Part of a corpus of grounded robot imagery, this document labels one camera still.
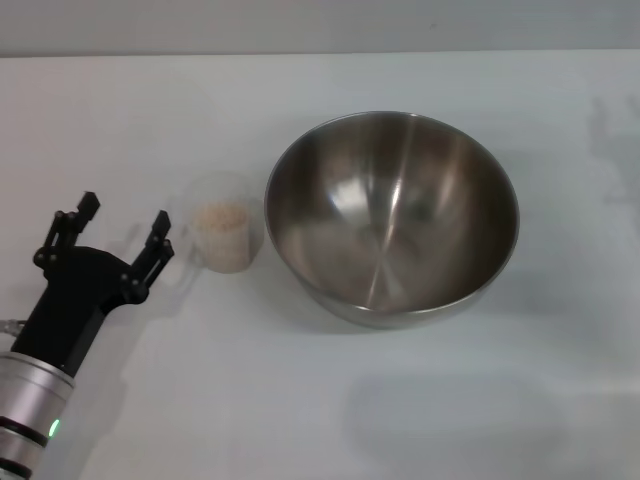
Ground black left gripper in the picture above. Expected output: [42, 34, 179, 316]
[9, 190, 175, 379]

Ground white rice grains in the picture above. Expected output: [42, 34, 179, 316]
[192, 202, 250, 274]

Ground clear plastic measuring cup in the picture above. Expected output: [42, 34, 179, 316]
[179, 171, 266, 275]

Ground stainless steel mixing bowl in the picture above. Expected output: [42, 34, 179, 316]
[263, 110, 521, 330]

